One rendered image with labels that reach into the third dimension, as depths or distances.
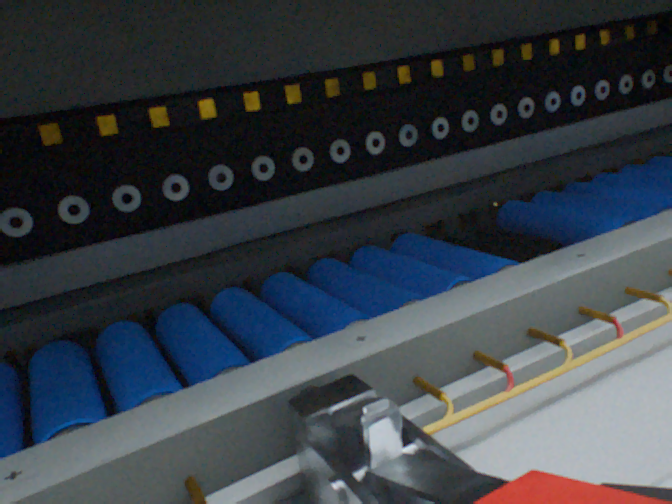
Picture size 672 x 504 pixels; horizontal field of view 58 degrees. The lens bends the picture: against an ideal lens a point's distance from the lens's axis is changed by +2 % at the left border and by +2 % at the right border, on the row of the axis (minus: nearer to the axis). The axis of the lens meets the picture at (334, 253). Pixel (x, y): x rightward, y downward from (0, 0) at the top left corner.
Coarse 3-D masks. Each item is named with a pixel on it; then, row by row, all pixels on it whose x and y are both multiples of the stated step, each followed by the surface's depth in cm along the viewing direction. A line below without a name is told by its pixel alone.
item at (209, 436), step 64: (576, 256) 19; (640, 256) 19; (384, 320) 17; (448, 320) 16; (512, 320) 17; (576, 320) 18; (256, 384) 14; (320, 384) 14; (384, 384) 15; (448, 384) 16; (512, 384) 15; (64, 448) 13; (128, 448) 12; (192, 448) 13; (256, 448) 14
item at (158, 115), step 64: (384, 64) 29; (448, 64) 31; (512, 64) 33; (576, 64) 35; (640, 64) 38; (0, 128) 22; (64, 128) 23; (128, 128) 24; (192, 128) 26; (256, 128) 27; (320, 128) 28; (384, 128) 30; (448, 128) 32; (512, 128) 34; (0, 192) 23; (64, 192) 24; (192, 192) 26; (256, 192) 28; (0, 256) 23
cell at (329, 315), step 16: (288, 272) 24; (272, 288) 22; (288, 288) 22; (304, 288) 21; (272, 304) 22; (288, 304) 21; (304, 304) 20; (320, 304) 20; (336, 304) 19; (304, 320) 20; (320, 320) 19; (336, 320) 18; (352, 320) 18; (320, 336) 19
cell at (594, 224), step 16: (512, 208) 28; (528, 208) 27; (544, 208) 26; (560, 208) 26; (512, 224) 28; (528, 224) 27; (544, 224) 26; (560, 224) 25; (576, 224) 25; (592, 224) 24; (608, 224) 23; (624, 224) 23; (560, 240) 25; (576, 240) 24
